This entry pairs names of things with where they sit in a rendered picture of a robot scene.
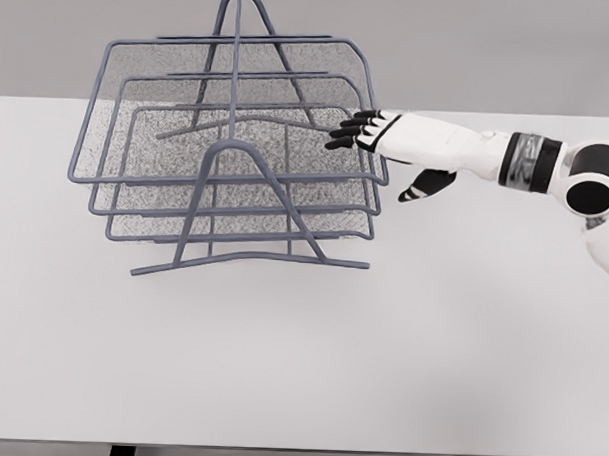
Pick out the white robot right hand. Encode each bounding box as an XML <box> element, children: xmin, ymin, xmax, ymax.
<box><xmin>322</xmin><ymin>107</ymin><xmax>473</xmax><ymax>206</ymax></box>

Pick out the grey mesh folder tray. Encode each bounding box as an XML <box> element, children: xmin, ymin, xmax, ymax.
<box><xmin>66</xmin><ymin>27</ymin><xmax>395</xmax><ymax>197</ymax></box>
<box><xmin>87</xmin><ymin>66</ymin><xmax>388</xmax><ymax>229</ymax></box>
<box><xmin>103</xmin><ymin>99</ymin><xmax>378</xmax><ymax>252</ymax></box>

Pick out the grey wire rack frame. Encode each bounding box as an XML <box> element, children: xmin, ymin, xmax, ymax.
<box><xmin>130</xmin><ymin>0</ymin><xmax>381</xmax><ymax>285</ymax></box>

